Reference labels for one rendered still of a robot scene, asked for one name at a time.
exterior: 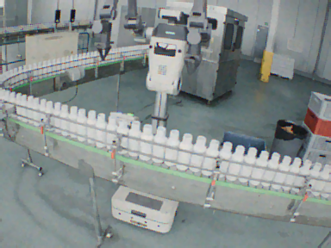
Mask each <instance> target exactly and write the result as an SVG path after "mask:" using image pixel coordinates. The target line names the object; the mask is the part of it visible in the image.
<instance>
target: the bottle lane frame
mask: <svg viewBox="0 0 331 248"><path fill-rule="evenodd" d="M9 124H10V125H12V126H13V130H15V131H16V133H14V136H15V139H11V138H10V137H9V140H12V141H11V142H15V143H16V144H18V145H19V146H23V147H26V148H28V149H29V150H31V151H34V152H36V153H39V154H41V155H44V156H45V149H44V146H45V145H44V139H43V135H42V134H41V130H40V129H37V128H35V126H34V127H32V126H31V125H30V126H29V125H27V124H25V123H23V122H19V121H14V120H13V119H11V118H9ZM45 136H46V141H47V146H50V144H51V139H53V144H52V146H53V147H54V151H53V152H52V150H53V149H52V146H50V147H49V153H50V152H52V153H51V154H50V157H49V158H51V159H53V160H55V161H58V162H60V163H62V164H65V165H68V166H70V167H72V168H74V169H76V170H78V162H79V161H82V162H85V163H87V164H91V165H92V168H93V172H94V176H95V177H98V178H102V179H103V180H106V181H109V182H111V183H113V182H112V181H113V176H112V172H113V161H112V157H111V154H110V153H109V151H107V152H106V151H102V149H101V150H99V149H97V148H96V147H91V146H90V145H85V144H84V143H79V142H77V141H72V140H69V139H67V138H63V137H61V136H58V135H57V134H54V133H49V132H48V131H45ZM122 155H123V154H122ZM122 155H121V156H119V155H116V171H118V170H120V163H123V169H121V171H123V175H122V176H121V177H120V179H118V181H119V183H117V184H119V185H121V186H123V187H126V188H129V189H133V190H136V191H141V192H144V193H147V194H149V195H154V196H158V197H162V198H165V199H167V200H173V201H175V202H182V203H185V204H190V205H192V206H198V207H200V208H201V207H203V205H204V203H205V201H206V198H207V195H208V193H209V189H210V186H211V183H212V180H213V179H209V178H205V177H202V175H201V176H200V177H198V176H194V174H193V175H189V174H186V171H185V172H184V173H183V172H179V171H178V170H176V171H174V170H170V167H169V168H168V169H166V168H162V167H161V166H155V165H153V164H152V165H150V164H145V162H146V161H145V162H144V163H142V162H139V161H137V160H138V159H136V160H133V159H130V157H129V158H124V157H123V156H122ZM215 187H217V189H216V192H214V193H213V194H215V195H214V199H213V201H212V200H211V202H210V208H209V209H211V210H212V209H214V210H216V211H217V210H219V211H221V212H228V213H232V214H240V215H244V216H245V215H246V216H251V217H257V218H262V219H268V220H278V221H283V222H288V221H289V218H290V217H291V216H292V214H293V213H292V210H293V209H294V208H296V204H297V203H298V202H299V201H301V199H302V198H303V195H301V196H300V195H297V194H295V195H292V194H287V193H286V194H285V193H284V192H283V193H281V192H277V190H276V192H275V191H270V189H269V190H266V189H265V190H263V188H262V189H258V188H257V189H256V187H255V188H254V187H252V188H251V187H249V185H247V186H244V185H242V186H241V183H240V184H237V185H236V184H234V182H232V183H227V182H226V180H225V182H222V181H218V180H216V181H215ZM298 213H299V215H298V216H297V217H296V218H295V221H294V222H292V223H297V224H304V225H309V226H319V227H326V228H331V201H327V199H326V200H322V199H321V198H320V199H316V198H315V197H314V198H307V199H306V201H304V202H303V204H302V205H301V207H300V208H299V209H298Z"/></svg>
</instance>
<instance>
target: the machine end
mask: <svg viewBox="0 0 331 248"><path fill-rule="evenodd" d="M192 6H193V3H185V2H176V1H167V7H171V8H170V9H173V10H178V11H183V12H184V20H183V21H177V25H181V26H186V27H187V25H188V17H189V16H190V10H191V8H192ZM207 7H208V8H207V19H208V23H211V25H212V29H211V33H212V41H211V42H212V43H211V46H210V51H209V52H203V51H201V54H202V55H203V56H202V61H201V63H200V65H199V66H198V67H197V69H196V71H195V72H194V74H193V75H192V76H189V75H188V72H187V70H186V67H185V64H184V67H183V69H182V71H181V74H182V83H181V87H180V90H182V91H185V92H188V93H190V94H192V95H195V96H200V97H202V98H205V99H207V100H208V101H209V102H206V104H207V105H212V103H211V102H210V101H212V100H213V99H215V98H217V97H220V98H223V96H222V94H224V93H226V92H232V91H231V89H233V88H234V87H235V84H236V78H237V72H238V70H239V69H238V67H239V66H240V64H239V61H241V59H240V54H241V52H242V51H241V46H242V41H243V34H244V29H245V28H246V27H245V23H246V22H247V20H248V16H246V15H242V14H240V13H237V12H235V11H234V10H231V9H228V8H224V7H217V6H211V5H208V4H207Z"/></svg>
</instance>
